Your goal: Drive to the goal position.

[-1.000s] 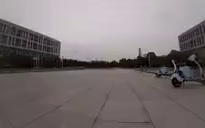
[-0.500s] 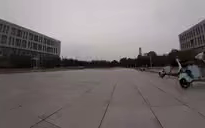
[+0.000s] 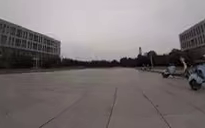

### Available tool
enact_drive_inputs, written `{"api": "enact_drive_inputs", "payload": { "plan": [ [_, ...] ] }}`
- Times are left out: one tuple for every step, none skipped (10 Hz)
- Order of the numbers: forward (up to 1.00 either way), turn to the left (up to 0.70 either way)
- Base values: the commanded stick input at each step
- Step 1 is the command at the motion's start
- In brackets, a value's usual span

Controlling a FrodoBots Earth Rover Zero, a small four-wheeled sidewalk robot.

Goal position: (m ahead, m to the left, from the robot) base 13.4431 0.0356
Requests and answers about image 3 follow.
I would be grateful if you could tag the row of dark trees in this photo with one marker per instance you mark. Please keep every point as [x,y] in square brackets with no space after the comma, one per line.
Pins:
[96,62]

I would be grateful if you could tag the grey paved plaza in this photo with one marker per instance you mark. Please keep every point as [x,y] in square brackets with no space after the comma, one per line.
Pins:
[90,100]

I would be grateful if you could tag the distant tower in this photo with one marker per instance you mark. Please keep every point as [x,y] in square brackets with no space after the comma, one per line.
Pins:
[140,50]

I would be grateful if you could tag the pale blue scooter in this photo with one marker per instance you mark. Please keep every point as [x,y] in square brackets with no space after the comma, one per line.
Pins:
[201,74]
[170,70]

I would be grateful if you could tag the long pale multi-storey building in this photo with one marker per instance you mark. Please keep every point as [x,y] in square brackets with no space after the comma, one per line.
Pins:
[23,40]

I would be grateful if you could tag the grey multi-storey building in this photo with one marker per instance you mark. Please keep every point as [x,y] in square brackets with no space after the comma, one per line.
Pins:
[198,33]

